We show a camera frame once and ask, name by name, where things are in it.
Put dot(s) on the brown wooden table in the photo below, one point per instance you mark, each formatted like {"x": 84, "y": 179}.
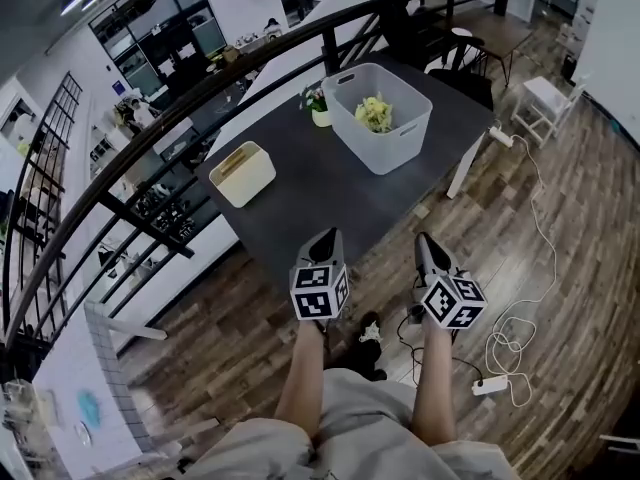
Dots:
{"x": 495, "y": 33}

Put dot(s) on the person's grey shirt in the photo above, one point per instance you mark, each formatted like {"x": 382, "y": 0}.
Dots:
{"x": 370, "y": 418}

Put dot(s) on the black stool with white seat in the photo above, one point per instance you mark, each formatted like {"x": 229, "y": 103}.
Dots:
{"x": 461, "y": 31}

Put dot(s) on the black glass cabinet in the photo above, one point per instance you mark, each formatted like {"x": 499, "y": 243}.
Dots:
{"x": 160, "y": 33}

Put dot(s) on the cream desk organizer box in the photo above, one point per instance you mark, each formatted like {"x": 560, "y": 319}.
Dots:
{"x": 245, "y": 188}

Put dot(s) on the potted plant in white pot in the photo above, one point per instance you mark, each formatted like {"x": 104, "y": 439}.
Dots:
{"x": 322, "y": 118}

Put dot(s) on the white power strip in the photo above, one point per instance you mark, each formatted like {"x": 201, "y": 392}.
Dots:
{"x": 492, "y": 384}
{"x": 501, "y": 137}

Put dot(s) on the white tiled counter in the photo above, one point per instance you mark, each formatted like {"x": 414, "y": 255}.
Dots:
{"x": 55, "y": 418}

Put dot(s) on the black mesh office chair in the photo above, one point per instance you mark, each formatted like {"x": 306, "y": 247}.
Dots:
{"x": 400, "y": 23}

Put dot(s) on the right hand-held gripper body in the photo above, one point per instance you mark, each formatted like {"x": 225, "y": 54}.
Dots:
{"x": 452, "y": 305}

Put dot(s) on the black metal railing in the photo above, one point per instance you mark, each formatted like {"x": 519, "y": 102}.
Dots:
{"x": 330, "y": 53}

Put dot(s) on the small white plate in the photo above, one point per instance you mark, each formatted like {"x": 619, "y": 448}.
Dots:
{"x": 83, "y": 433}

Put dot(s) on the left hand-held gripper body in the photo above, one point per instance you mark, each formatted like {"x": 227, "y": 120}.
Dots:
{"x": 312, "y": 305}

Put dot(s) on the person's right forearm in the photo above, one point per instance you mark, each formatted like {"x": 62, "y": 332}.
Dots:
{"x": 434, "y": 383}

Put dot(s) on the white square stool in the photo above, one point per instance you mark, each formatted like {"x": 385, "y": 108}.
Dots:
{"x": 542, "y": 90}

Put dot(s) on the translucent white plastic bin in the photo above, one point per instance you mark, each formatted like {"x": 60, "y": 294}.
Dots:
{"x": 395, "y": 160}

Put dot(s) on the blue cloth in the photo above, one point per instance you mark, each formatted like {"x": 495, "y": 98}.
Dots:
{"x": 90, "y": 408}

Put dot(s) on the yellow flowers bouquet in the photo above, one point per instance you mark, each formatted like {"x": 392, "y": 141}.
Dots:
{"x": 374, "y": 113}

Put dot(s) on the person's left forearm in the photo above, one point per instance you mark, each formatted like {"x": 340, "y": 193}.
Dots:
{"x": 300, "y": 378}

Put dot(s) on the person's black shoe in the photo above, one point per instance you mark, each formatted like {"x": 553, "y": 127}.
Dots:
{"x": 370, "y": 330}
{"x": 365, "y": 360}

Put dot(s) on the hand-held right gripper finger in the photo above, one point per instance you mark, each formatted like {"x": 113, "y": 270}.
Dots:
{"x": 437, "y": 251}
{"x": 432, "y": 254}

